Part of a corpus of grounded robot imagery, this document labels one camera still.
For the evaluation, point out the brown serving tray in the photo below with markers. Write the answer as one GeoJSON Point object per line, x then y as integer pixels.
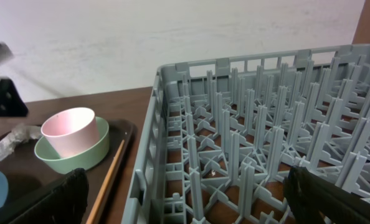
{"type": "Point", "coordinates": [26, 173]}

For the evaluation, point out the grey dishwasher rack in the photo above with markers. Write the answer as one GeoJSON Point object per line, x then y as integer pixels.
{"type": "Point", "coordinates": [220, 135]}

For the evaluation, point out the mint green bowl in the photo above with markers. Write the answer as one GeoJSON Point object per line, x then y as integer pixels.
{"type": "Point", "coordinates": [86, 159]}

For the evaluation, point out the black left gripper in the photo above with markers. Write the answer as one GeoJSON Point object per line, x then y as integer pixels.
{"type": "Point", "coordinates": [11, 104]}

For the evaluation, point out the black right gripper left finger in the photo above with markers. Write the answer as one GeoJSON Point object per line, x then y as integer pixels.
{"type": "Point", "coordinates": [62, 201]}

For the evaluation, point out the wooden chopstick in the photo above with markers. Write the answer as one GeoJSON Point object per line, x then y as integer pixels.
{"type": "Point", "coordinates": [98, 201]}

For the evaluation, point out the pink cup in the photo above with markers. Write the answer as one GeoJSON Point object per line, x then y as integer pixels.
{"type": "Point", "coordinates": [71, 131]}

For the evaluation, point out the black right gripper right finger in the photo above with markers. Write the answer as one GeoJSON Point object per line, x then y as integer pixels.
{"type": "Point", "coordinates": [310, 198]}

